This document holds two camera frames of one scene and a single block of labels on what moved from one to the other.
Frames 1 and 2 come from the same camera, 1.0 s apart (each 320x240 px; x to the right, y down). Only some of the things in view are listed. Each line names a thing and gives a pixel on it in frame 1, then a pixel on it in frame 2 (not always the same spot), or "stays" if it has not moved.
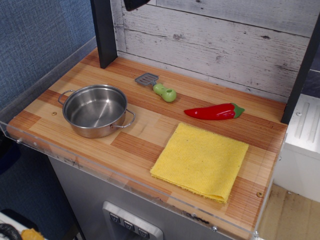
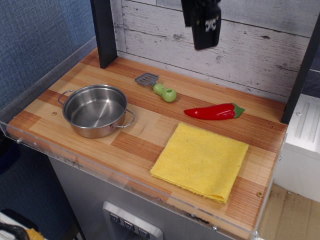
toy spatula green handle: x=168 y=95 stays
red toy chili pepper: x=217 y=112 stays
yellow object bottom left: x=31 y=234 stays
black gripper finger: x=132 y=4 to x=204 y=17
